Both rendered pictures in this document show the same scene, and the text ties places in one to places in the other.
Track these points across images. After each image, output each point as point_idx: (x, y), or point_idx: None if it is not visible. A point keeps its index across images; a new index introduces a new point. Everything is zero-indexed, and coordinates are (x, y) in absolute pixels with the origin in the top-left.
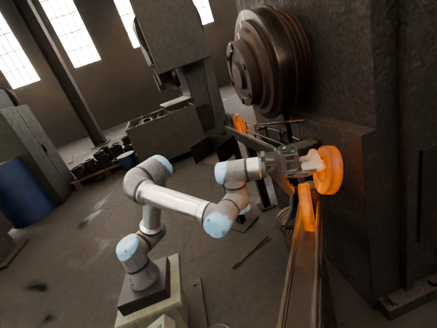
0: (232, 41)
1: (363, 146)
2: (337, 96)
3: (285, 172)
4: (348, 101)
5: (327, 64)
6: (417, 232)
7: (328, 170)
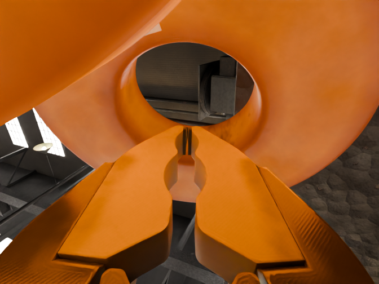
0: None
1: (234, 94)
2: (370, 202)
3: None
4: (324, 182)
5: (371, 271)
6: None
7: (105, 143)
